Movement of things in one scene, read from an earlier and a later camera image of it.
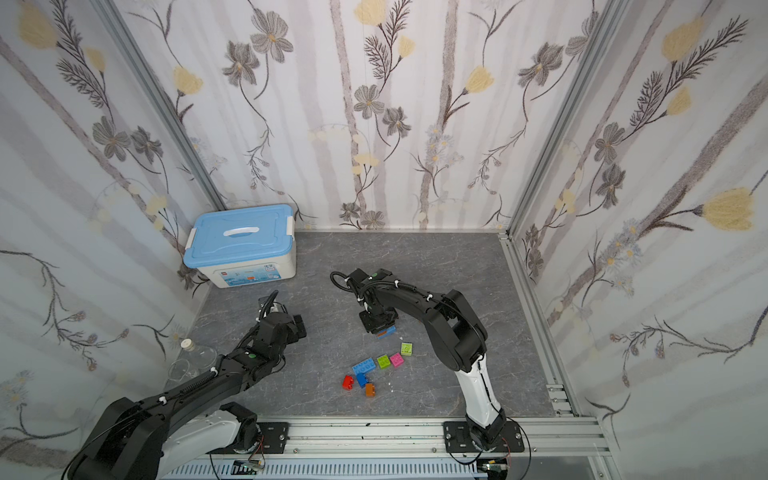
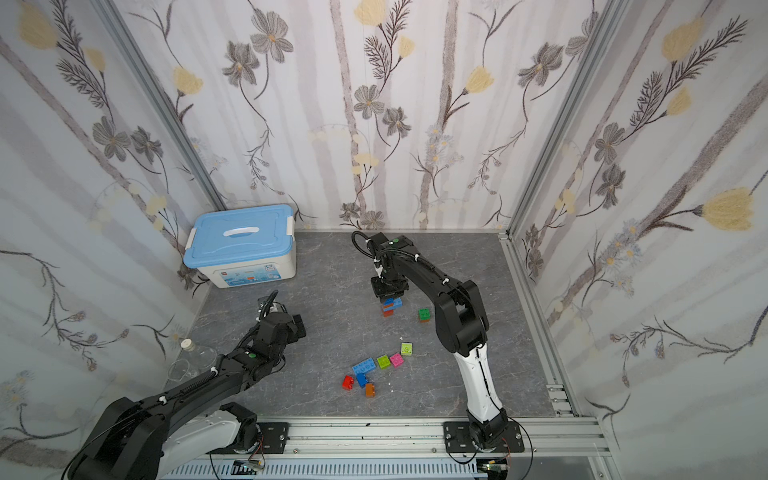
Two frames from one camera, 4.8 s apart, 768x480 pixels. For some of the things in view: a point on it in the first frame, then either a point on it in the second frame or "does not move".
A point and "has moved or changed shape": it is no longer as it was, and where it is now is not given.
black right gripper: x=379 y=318 → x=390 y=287
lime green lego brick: x=383 y=361 does not move
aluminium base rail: x=580 y=437 does not move
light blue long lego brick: x=386 y=332 has moved or changed shape
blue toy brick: x=365 y=366 does not move
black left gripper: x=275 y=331 does not move
